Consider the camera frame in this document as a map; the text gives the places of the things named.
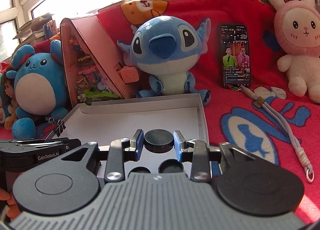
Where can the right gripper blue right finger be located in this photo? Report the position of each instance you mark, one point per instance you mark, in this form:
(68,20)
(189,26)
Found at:
(180,144)

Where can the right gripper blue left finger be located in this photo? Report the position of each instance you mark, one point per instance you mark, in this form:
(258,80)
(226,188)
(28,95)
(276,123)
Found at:
(136,145)

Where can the black round puck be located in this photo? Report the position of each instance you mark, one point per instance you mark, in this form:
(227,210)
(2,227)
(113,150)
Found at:
(158,141)

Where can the black round lid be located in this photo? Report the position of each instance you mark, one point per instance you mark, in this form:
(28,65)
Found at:
(170,166)
(139,169)

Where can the person's hand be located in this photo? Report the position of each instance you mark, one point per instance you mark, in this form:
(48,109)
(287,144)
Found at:
(11,208)

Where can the white cardboard box tray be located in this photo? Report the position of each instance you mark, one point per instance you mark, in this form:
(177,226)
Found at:
(106,121)

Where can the Doraemon plush toy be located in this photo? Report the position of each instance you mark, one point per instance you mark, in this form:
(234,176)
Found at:
(4,104)

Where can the small black binder clip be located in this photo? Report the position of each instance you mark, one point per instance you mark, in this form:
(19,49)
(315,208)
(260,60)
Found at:
(58,126)

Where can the blue round mouse plush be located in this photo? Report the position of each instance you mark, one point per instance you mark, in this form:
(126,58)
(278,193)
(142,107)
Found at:
(40,90)

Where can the brown haired doll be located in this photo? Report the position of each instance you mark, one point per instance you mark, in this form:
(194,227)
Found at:
(8,85)

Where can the pink red cartoon blanket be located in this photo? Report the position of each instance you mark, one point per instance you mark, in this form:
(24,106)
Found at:
(232,116)

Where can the blue Stitch plush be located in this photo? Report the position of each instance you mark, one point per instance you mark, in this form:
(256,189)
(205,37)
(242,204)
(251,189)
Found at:
(166,48)

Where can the pink triangular toy house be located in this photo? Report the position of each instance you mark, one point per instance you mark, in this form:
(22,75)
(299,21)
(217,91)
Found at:
(94,67)

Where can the smartphone with lit screen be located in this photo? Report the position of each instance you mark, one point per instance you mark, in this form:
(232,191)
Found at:
(235,56)

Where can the pink bunny plush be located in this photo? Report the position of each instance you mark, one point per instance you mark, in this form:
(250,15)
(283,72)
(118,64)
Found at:
(296,27)

